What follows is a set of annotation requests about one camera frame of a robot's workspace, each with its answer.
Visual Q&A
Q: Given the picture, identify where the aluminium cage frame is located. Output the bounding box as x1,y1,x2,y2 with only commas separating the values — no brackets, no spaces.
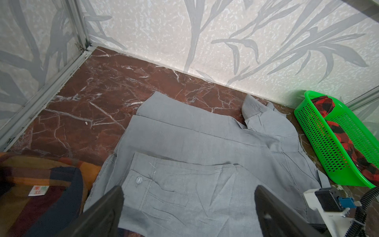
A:
1,1,90,151

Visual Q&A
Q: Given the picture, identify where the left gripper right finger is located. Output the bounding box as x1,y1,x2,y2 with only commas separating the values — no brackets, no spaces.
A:
254,185,324,237

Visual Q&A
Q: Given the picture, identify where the green plastic basket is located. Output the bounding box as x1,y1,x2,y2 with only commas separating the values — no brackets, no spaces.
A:
294,90,379,188

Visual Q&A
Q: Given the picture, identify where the grey long sleeve shirt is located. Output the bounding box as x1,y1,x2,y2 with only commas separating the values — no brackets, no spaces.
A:
84,92,323,237

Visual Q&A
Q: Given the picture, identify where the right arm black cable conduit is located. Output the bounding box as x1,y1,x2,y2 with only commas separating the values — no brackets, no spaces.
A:
343,186,379,237

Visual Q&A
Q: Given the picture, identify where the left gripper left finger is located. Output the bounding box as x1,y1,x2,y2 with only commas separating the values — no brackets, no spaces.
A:
57,186,124,237

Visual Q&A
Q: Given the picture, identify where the red black plaid shirt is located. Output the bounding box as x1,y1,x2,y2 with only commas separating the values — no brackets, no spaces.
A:
312,96,379,187

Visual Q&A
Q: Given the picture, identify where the folded multicolour plaid shirt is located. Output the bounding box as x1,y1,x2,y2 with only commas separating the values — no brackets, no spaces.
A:
1,153,101,237

